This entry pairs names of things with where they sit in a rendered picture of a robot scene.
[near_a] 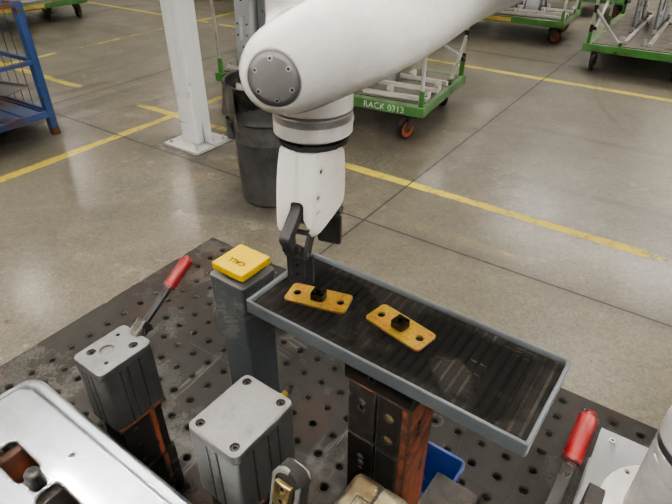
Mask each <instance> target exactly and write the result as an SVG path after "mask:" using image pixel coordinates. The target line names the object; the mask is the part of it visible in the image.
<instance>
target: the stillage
mask: <svg viewBox="0 0 672 504"><path fill-rule="evenodd" d="M9 8H11V9H12V12H13V15H14V18H15V22H16V25H17V28H18V31H19V35H20V38H21V41H22V44H23V48H24V51H25V54H26V56H23V55H19V54H18V53H17V50H16V53H17V54H15V53H11V52H7V51H8V48H7V45H6V42H5V39H4V36H3V33H2V36H3V39H4V42H5V45H6V48H7V51H3V50H0V55H1V57H2V55H3V56H7V57H11V58H15V59H18V60H19V63H15V64H11V65H7V66H5V64H4V66H2V67H0V73H1V72H5V71H6V72H7V71H9V70H13V69H17V68H22V67H25V66H29V67H30V70H31V73H32V77H33V80H34V83H35V86H36V89H37V93H38V96H39V99H40V102H41V105H38V104H35V103H33V100H32V97H31V100H32V103H31V102H28V101H25V100H24V97H23V94H22V91H21V90H22V89H24V88H26V87H28V86H29V85H27V82H26V84H19V82H18V83H12V82H5V81H0V133H2V132H5V131H8V130H11V129H15V128H18V127H21V126H24V125H27V124H30V123H33V122H36V121H39V120H42V119H45V118H46V122H47V125H48V128H49V132H50V134H52V135H57V134H60V133H61V131H60V128H59V125H58V122H57V119H56V115H55V112H54V109H53V105H52V102H51V99H50V95H49V92H48V89H47V85H46V82H45V79H44V75H43V72H42V69H41V65H40V62H39V58H38V55H37V52H36V48H35V45H34V42H33V38H32V35H31V32H30V28H29V25H28V22H27V18H26V15H25V12H24V8H23V5H22V2H21V1H17V0H16V1H12V0H0V10H3V12H4V9H9ZM4 15H5V12H4ZM11 58H10V60H11ZM20 60H22V61H23V62H20ZM18 91H21V94H22V97H23V100H22V99H19V98H16V97H12V96H10V95H12V94H14V93H16V92H18ZM14 96H15V94H14Z"/></svg>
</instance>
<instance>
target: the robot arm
mask: <svg viewBox="0 0 672 504"><path fill-rule="evenodd" d="M522 1H524V0H265V11H266V23H265V25H264V26H263V27H261V28H260V29H259V30H258V31H257V32H256V33H254V34H253V36H252V37H251V38H250V40H249V41H248V42H247V44H246V46H245V48H244V50H243V53H242V55H241V59H240V64H239V76H240V80H241V84H242V87H243V89H244V91H245V93H246V94H247V96H248V97H249V99H250V100H251V101H252V102H253V103H254V104H255V105H256V106H257V107H259V108H261V109H262V110H264V111H267V112H269V113H272V117H273V131H274V133H275V135H277V136H278V141H279V143H280V144H281V147H280V148H279V155H278V165H277V188H276V200H277V225H278V228H279V230H281V233H280V236H279V243H280V245H281V246H282V250H283V252H284V254H285V255H287V272H288V279H289V280H290V281H293V282H298V283H302V284H306V285H313V284H314V282H315V276H314V255H311V250H312V245H313V241H314V236H316V235H318V240H320V241H324V242H329V243H334V244H340V243H341V242H342V216H338V214H339V215H341V214H342V211H343V206H342V202H343V199H344V193H345V153H344V145H346V143H347V142H348V140H349V135H350V134H351V133H352V131H353V121H354V114H353V102H354V93H355V92H358V91H360V90H362V89H365V88H367V87H369V86H371V85H374V84H376V83H378V82H380V81H382V80H384V79H386V78H388V77H390V76H392V75H394V74H396V73H398V72H400V71H402V70H404V69H406V68H408V67H410V66H411V65H413V64H415V63H417V62H418V61H420V60H422V59H423V58H425V57H427V56H428V55H430V54H432V53H433V52H435V51H436V50H438V49H439V48H441V47H442V46H444V45H445V44H447V43H448V42H450V41H451V40H453V39H454V38H455V37H457V36H458V35H459V34H461V33H462V32H463V31H465V30H466V29H467V28H469V27H470V26H472V25H474V24H475V23H477V22H479V21H480V20H482V19H484V18H486V17H488V16H490V15H493V14H495V13H497V12H499V11H501V10H504V9H506V8H508V7H511V6H513V5H515V4H518V3H520V2H522ZM300 223H301V224H306V227H307V228H308V229H309V230H304V229H299V225H300ZM296 234H299V235H304V236H307V237H306V241H305V246H304V247H303V246H301V245H300V244H297V243H296V239H295V237H296ZM600 488H602V489H604V490H606V491H605V496H604V500H603V503H602V504H672V406H671V407H670V409H669V410H668V412H667V413H666V415H665V417H664V419H663V421H662V423H661V425H660V427H659V429H658V431H657V433H656V435H655V437H654V439H653V441H652V443H651V445H650V447H649V449H648V451H647V453H646V455H645V457H644V459H643V461H642V463H641V465H634V466H627V467H623V468H620V469H618V470H616V471H614V472H612V473H611V474H610V475H609V476H608V477H606V479H605V480H604V482H603V483H602V485H601V487H600Z"/></svg>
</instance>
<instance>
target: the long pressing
mask: <svg viewBox="0 0 672 504"><path fill-rule="evenodd" d="M11 443H16V444H18V445H19V446H20V447H21V448H22V449H23V450H24V451H25V452H26V453H27V454H28V455H29V456H30V457H31V458H32V459H33V460H34V461H35V462H36V463H37V464H38V465H39V466H40V469H41V471H42V473H43V475H44V476H45V477H46V478H47V479H48V482H47V484H46V486H45V487H43V488H42V489H41V490H39V491H36V492H32V491H30V490H29V489H28V488H27V487H26V485H25V483H26V482H25V481H24V482H23V483H16V482H15V481H14V480H13V479H12V478H11V477H10V476H9V475H8V474H7V473H6V472H5V471H4V470H3V469H2V468H1V467H0V504H36V500H37V498H38V497H39V496H40V495H41V494H42V493H43V492H45V491H46V490H47V489H49V488H50V487H51V486H54V485H59V486H61V487H62V488H63V489H64V490H65V491H66V492H67V493H68V494H69V495H70V496H71V497H72V498H73V499H74V500H75V501H76V502H77V503H78V504H192V503H191V502H190V501H189V500H188V499H186V498H185V497H184V496H183V495H181V494H180V493H179V492H178V491H177V490H175V489H174V488H173V487H172V486H171V485H169V484H168V483H167V482H166V481H164V480H163V479H162V478H161V477H160V476H158V475H157V474H156V473H155V472H154V471H152V470H151V469H150V468H149V467H147V466H146V465H145V464H144V463H143V462H141V461H140V460H139V459H138V458H137V457H135V456H134V455H133V454H132V453H130V452H129V451H128V450H127V449H126V448H124V447H123V446H122V445H121V444H120V443H118V442H117V441H116V440H115V439H113V438H112V437H111V436H110V435H109V434H107V433H106V432H105V431H104V430H103V429H101V428H100V427H99V426H98V425H96V424H95V423H94V422H93V421H92V420H90V419H89V418H88V417H87V416H86V415H84V414H83V413H82V412H81V411H79V410H78V409H77V408H76V407H75V406H73V405H72V404H71V403H70V402H69V401H67V400H66V399H65V398H64V397H62V396H61V395H60V394H59V393H58V392H56V391H55V390H54V389H53V388H52V387H50V386H49V385H48V384H47V383H45V382H43V381H41V380H35V379H32V380H26V381H24V382H22V383H20V384H18V385H16V386H15V387H13V388H11V389H9V390H8V391H6V392H4V393H3V394H1V395H0V450H1V449H2V448H4V447H5V446H7V445H8V444H11ZM73 453H74V454H75V456H74V457H72V458H70V457H69V456H70V455H71V454H73Z"/></svg>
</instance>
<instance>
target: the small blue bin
mask: <svg viewBox="0 0 672 504"><path fill-rule="evenodd" d="M464 468H465V462H464V461H463V460H462V459H461V458H459V457H457V456H455V455H454V454H452V453H450V452H448V451H446V450H445V449H443V448H441V447H439V446H438V445H436V444H434V443H432V442H430V441H429V442H428V448H427V455H426V462H425V468H424V475H423V482H422V488H421V495H420V498H421V497H422V495H423V494H424V492H425V490H426V489H427V487H428V485H429V484H430V482H431V481H432V479H433V478H434V477H435V475H436V474H437V472H439V473H441V474H443V475H445V476H447V477H448V478H450V479H451V480H453V481H455V482H456V483H459V479H460V476H461V474H462V473H463V471H464Z"/></svg>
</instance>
